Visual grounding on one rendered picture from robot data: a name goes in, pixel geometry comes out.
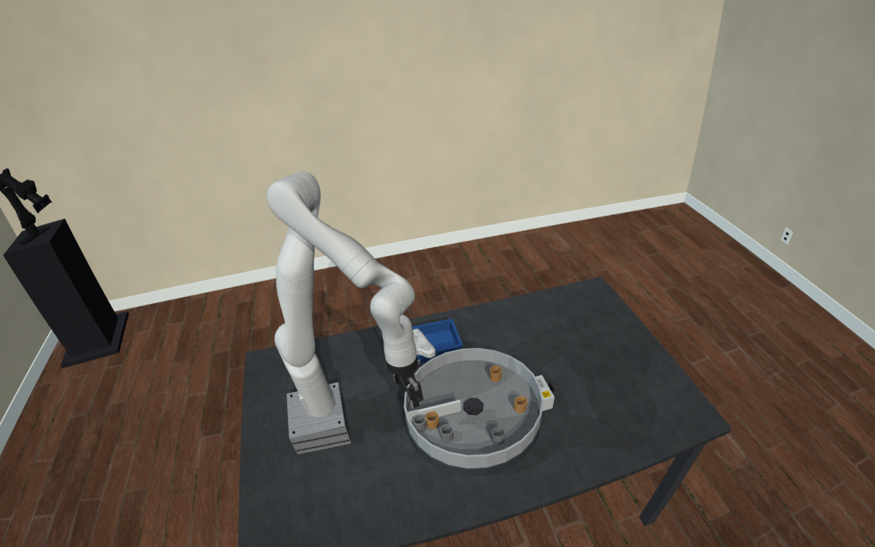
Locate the blue crate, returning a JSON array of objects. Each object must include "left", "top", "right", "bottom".
[{"left": 412, "top": 319, "right": 463, "bottom": 364}]

